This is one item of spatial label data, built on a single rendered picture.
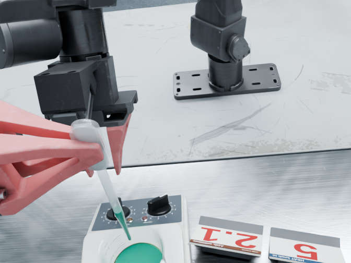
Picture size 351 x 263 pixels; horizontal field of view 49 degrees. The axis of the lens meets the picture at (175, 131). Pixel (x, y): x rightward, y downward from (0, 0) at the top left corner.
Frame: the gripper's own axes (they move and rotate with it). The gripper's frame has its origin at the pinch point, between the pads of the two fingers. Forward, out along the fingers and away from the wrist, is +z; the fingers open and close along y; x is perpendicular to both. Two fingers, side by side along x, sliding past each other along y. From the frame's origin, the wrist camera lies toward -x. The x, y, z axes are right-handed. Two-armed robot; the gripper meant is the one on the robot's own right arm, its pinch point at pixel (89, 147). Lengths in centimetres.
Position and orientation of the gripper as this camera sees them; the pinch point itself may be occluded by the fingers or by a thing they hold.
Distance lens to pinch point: 25.7
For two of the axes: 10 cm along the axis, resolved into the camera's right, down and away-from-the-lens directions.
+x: 1.0, 6.5, 7.6
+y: -0.5, -7.6, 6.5
